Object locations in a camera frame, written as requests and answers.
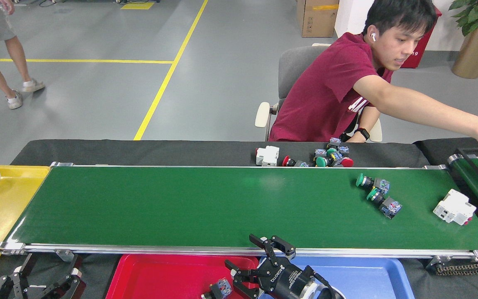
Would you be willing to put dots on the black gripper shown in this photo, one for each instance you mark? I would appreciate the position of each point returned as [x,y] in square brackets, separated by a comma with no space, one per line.
[284,276]

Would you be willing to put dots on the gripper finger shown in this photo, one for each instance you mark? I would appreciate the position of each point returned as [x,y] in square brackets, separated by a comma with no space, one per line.
[27,265]
[77,270]

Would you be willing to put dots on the white circuit breaker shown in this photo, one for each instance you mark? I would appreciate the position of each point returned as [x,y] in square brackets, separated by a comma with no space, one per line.
[454,207]
[267,155]

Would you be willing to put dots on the green push button switch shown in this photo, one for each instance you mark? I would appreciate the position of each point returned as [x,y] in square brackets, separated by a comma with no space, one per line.
[322,162]
[333,155]
[335,141]
[371,182]
[388,205]

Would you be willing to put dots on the yellow push button switch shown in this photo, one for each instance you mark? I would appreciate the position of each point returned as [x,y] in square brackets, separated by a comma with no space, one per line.
[320,153]

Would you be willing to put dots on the red mushroom button switch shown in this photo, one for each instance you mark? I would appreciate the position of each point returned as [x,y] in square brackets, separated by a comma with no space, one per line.
[347,162]

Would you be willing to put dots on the person's right forearm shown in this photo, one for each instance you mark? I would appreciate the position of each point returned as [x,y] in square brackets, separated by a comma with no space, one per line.
[442,116]

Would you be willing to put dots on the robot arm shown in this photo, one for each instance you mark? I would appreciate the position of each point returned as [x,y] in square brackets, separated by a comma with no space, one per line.
[317,290]

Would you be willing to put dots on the person's left forearm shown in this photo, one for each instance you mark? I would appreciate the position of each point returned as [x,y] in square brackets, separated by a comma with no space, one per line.
[369,118]

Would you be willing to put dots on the yellow plastic tray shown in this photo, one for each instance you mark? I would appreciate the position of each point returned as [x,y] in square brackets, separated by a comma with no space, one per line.
[6,216]

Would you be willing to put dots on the red plastic tray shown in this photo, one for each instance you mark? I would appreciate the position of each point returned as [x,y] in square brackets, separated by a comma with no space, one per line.
[160,282]

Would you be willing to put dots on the blue plastic tray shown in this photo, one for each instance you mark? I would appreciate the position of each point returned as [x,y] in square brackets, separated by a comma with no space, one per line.
[367,282]

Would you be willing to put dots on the person's left hand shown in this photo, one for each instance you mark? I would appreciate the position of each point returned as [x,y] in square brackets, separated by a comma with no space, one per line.
[353,139]

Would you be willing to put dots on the black wrist watch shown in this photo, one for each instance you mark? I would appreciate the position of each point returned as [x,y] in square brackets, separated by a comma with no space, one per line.
[362,133]

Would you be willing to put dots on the grey office chair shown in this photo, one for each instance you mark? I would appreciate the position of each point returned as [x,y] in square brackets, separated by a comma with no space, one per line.
[301,66]

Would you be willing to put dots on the black metal guide bar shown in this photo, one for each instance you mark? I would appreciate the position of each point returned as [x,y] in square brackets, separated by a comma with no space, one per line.
[459,151]

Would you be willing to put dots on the brown cardboard box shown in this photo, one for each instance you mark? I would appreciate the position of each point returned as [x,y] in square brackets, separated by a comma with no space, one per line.
[318,18]

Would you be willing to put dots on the red fire extinguisher box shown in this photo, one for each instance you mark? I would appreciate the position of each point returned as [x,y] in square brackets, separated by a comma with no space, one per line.
[421,45]

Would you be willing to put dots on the potted plant gold pot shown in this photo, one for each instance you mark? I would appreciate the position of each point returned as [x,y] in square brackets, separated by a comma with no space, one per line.
[475,54]

